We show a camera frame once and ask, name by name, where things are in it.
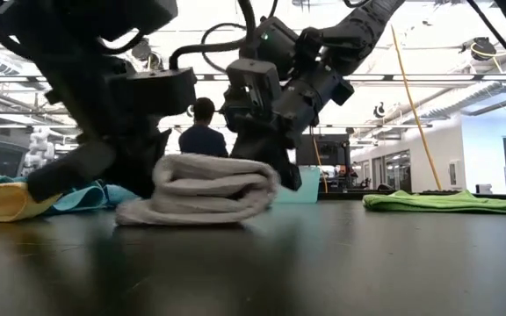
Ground blue microfiber towel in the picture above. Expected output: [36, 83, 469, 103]
[0, 174, 142, 217]

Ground yellow extension cable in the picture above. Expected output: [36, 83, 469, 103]
[388, 24, 444, 191]

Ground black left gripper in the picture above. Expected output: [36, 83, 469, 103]
[25, 65, 199, 205]

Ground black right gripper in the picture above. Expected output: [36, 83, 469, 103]
[220, 58, 356, 193]

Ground green microfiber towel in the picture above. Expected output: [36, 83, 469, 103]
[362, 189, 506, 217]

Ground black ceiling cable reel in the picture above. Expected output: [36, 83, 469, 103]
[469, 36, 498, 62]

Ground black monitor screen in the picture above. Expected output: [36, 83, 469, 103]
[295, 133, 352, 169]

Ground white waffle-weave towel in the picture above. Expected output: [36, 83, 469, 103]
[115, 153, 281, 227]

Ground person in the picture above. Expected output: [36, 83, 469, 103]
[177, 97, 230, 159]

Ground yellow microfiber towel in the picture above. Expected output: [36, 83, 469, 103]
[0, 181, 63, 223]

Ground teal plastic bin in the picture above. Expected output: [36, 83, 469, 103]
[274, 165, 322, 205]

